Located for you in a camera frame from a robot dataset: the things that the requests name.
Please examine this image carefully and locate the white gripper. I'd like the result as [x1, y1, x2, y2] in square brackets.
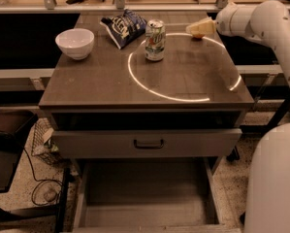
[186, 3, 254, 37]

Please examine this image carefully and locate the orange fruit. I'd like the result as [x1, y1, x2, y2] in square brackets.
[192, 33, 205, 39]

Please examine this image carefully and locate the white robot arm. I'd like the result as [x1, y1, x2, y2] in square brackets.
[186, 0, 290, 233]

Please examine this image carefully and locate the grey drawer cabinet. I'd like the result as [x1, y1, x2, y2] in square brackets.
[38, 11, 255, 233]

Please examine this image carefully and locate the grey top drawer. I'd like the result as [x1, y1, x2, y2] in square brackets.
[52, 128, 242, 159]

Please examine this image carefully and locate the open middle drawer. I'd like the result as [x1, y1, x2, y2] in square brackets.
[73, 158, 242, 233]

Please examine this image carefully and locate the green soda can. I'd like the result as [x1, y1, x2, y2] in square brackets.
[145, 19, 166, 61]

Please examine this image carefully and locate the blue chip bag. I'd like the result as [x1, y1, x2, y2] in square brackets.
[100, 9, 146, 50]

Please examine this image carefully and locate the white bowl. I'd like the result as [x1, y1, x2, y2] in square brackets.
[55, 28, 95, 60]

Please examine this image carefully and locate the dark chair at left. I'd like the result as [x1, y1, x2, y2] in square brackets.
[0, 110, 71, 233]

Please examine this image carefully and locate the black drawer handle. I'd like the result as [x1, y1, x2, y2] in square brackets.
[133, 139, 164, 150]

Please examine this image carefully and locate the wire mesh basket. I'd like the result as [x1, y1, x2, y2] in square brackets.
[31, 117, 62, 165]

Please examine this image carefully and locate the black floor cable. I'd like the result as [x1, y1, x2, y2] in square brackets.
[22, 148, 64, 207]

